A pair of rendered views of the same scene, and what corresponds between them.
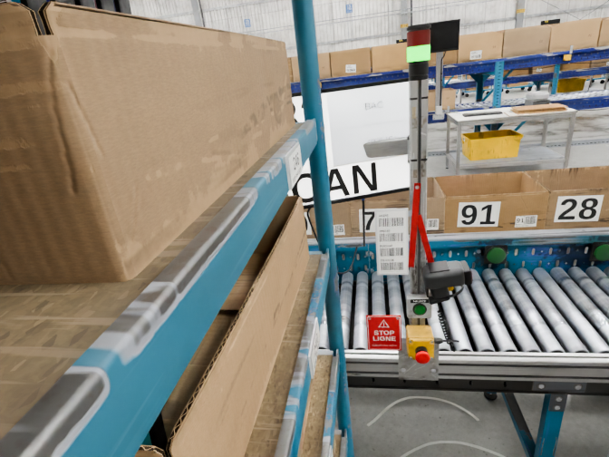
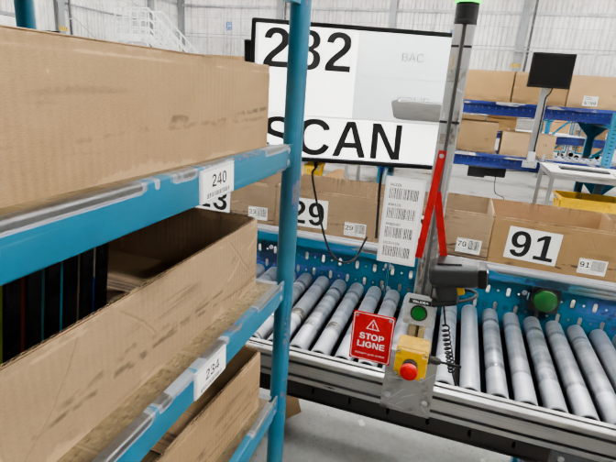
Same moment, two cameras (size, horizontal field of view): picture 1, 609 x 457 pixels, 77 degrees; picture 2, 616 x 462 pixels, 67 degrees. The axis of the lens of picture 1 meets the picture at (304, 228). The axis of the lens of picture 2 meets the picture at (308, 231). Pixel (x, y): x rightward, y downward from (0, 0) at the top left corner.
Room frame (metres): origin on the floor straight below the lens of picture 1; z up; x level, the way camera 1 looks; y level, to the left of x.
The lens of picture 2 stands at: (-0.08, -0.12, 1.42)
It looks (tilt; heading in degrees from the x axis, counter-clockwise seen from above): 18 degrees down; 6
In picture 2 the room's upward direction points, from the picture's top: 4 degrees clockwise
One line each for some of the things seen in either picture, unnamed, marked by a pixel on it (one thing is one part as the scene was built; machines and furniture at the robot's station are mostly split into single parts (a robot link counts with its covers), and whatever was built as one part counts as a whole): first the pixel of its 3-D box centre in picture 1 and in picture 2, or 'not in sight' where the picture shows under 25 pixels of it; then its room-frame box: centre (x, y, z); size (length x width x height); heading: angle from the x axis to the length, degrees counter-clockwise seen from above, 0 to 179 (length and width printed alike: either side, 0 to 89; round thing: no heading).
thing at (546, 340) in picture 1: (526, 307); (567, 367); (1.11, -0.75, 0.72); 0.52 x 0.05 x 0.05; 169
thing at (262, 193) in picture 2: not in sight; (245, 192); (1.80, 0.34, 0.96); 0.39 x 0.29 x 0.17; 78
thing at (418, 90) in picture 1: (418, 251); (430, 240); (0.92, -0.30, 1.11); 0.12 x 0.05 x 0.88; 79
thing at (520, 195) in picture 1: (485, 201); (546, 236); (1.57, -0.81, 0.97); 0.39 x 0.29 x 0.17; 79
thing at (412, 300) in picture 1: (419, 306); (419, 310); (0.89, -0.29, 0.95); 0.07 x 0.03 x 0.07; 79
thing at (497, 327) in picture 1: (488, 307); (517, 356); (1.14, -0.63, 0.72); 0.52 x 0.05 x 0.05; 169
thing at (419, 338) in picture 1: (433, 344); (427, 362); (0.86, -0.33, 0.84); 0.15 x 0.09 x 0.07; 79
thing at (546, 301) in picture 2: (496, 256); (545, 302); (1.35, -0.76, 0.81); 0.07 x 0.01 x 0.07; 79
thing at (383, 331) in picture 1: (394, 332); (384, 340); (0.91, -0.23, 0.85); 0.16 x 0.01 x 0.13; 79
